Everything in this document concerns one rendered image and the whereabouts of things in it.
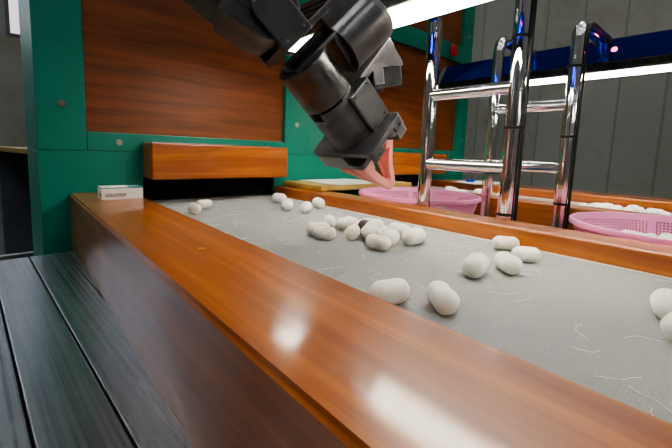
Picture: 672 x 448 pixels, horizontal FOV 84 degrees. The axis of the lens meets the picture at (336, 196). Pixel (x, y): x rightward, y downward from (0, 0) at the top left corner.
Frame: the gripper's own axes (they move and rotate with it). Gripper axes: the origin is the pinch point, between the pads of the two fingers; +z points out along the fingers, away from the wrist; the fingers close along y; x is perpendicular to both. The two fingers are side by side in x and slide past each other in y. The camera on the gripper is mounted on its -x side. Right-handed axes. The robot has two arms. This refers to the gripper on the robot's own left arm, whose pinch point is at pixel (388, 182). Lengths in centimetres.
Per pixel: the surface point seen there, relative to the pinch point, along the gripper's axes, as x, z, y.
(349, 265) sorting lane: 13.8, -4.0, -5.7
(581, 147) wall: -151, 157, 37
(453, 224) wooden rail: -3.0, 13.2, -3.0
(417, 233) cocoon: 4.3, 4.4, -4.8
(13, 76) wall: -61, -82, 763
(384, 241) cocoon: 8.4, 0.1, -4.4
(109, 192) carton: 20.1, -16.7, 35.7
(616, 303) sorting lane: 6.4, 4.3, -25.8
